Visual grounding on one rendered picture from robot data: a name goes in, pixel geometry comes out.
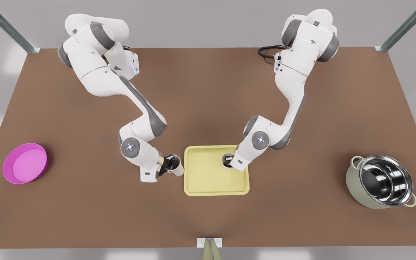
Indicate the white IKEA cup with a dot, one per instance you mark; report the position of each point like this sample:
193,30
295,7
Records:
177,168
224,165

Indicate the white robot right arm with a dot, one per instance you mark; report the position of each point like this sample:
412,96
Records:
99,77

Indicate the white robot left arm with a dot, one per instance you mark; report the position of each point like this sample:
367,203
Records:
294,68

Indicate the yellow rectangular tray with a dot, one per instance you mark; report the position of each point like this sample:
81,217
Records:
204,177

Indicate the pink round bowl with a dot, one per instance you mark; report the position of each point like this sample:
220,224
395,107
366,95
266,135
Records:
27,164

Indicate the green pot with steel interior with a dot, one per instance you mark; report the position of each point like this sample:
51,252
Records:
383,182

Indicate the silver frame post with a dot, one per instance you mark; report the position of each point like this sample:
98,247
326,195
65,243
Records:
210,247
7,27
406,25

